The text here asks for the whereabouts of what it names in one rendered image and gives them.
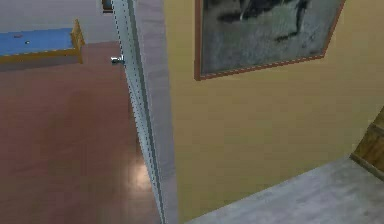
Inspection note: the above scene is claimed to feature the brown wood cupboard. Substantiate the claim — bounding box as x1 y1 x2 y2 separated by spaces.
349 105 384 183

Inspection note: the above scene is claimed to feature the grey room door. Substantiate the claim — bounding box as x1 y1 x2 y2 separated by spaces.
110 0 167 224

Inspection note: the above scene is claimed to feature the blue bed with wood frame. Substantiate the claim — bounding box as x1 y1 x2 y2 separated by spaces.
0 19 86 65

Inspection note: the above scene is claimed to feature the small dark framed picture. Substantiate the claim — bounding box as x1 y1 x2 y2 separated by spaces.
101 0 114 14

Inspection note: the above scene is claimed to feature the silver door knob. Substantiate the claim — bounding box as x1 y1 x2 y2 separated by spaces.
110 55 126 66

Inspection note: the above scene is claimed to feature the grey picture in brown frame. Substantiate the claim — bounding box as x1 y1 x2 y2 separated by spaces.
194 0 348 82

